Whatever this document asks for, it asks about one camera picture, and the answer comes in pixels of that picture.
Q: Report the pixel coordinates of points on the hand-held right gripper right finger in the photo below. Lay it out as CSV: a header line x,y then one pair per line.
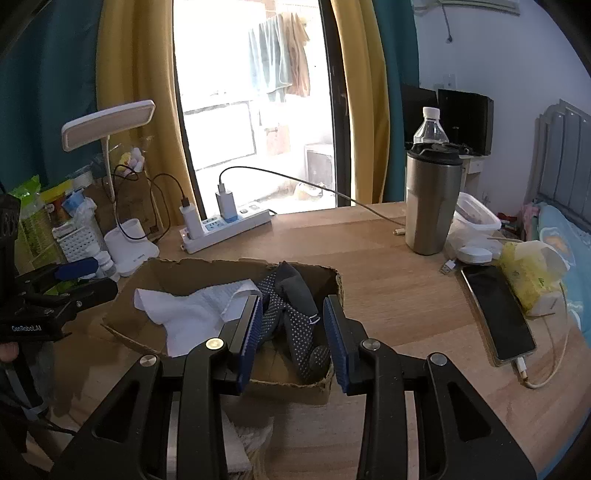
x,y
334,344

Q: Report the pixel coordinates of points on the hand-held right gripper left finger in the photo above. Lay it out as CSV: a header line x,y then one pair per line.
x,y
250,344

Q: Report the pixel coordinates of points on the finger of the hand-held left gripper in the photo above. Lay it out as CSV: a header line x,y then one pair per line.
x,y
78,268
92,290

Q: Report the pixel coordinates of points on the brown cardboard box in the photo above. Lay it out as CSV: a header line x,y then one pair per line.
x,y
184,272

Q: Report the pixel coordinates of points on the white striped towel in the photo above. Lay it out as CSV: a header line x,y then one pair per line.
x,y
244,443

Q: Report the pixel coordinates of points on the white perforated basket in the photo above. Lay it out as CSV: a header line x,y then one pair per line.
x,y
81,244

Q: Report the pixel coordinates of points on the dark grey dotted socks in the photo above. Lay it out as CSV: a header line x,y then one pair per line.
x,y
295,295

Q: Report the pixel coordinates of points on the green pack of paper cups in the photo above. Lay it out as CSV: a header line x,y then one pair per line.
x,y
30,217

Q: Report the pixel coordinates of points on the white waffle cloth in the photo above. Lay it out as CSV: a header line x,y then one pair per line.
x,y
184,309

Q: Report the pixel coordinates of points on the brown paper bag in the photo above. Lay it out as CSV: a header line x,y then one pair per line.
x,y
134,203

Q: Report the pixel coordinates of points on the clear bag of small toys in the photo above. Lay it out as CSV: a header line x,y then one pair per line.
x,y
133,160

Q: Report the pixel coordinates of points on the white power strip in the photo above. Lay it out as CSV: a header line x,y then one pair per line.
x,y
240,221

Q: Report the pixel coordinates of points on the white desk lamp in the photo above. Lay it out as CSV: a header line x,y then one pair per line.
x,y
108,123

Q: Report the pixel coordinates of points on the white round device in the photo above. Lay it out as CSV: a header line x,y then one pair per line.
x,y
475,255

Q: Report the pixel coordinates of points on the black smartphone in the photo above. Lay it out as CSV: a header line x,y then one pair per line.
x,y
501,314

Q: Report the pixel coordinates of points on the stainless steel tumbler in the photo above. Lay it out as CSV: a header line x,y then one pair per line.
x,y
431,203

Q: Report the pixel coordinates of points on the teal curtain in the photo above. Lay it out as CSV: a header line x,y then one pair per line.
x,y
399,55
41,83

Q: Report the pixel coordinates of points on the clear plastic food container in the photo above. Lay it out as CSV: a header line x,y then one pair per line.
x,y
475,217

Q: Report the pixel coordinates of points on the yellow tissue pack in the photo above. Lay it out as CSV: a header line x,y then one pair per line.
x,y
531,272

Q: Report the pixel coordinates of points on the white side cabinet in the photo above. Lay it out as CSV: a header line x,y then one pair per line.
x,y
472,177

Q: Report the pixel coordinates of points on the yellow curtain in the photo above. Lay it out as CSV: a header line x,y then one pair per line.
x,y
134,55
364,92

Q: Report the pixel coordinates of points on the clear plastic water bottle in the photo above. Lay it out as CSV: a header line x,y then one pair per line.
x,y
430,129

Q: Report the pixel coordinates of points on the blue printed bedding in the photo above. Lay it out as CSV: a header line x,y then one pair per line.
x,y
572,244

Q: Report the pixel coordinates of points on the black monitor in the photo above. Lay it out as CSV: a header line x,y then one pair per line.
x,y
464,120

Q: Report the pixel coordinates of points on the hanging teal towel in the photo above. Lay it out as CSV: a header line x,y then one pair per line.
x,y
268,55

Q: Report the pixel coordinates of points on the hanging orange towel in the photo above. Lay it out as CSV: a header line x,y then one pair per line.
x,y
299,55

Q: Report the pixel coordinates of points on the grey bed headboard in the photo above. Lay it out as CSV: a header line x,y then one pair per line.
x,y
563,161

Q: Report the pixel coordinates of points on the white air conditioner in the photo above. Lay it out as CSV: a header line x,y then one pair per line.
x,y
461,4

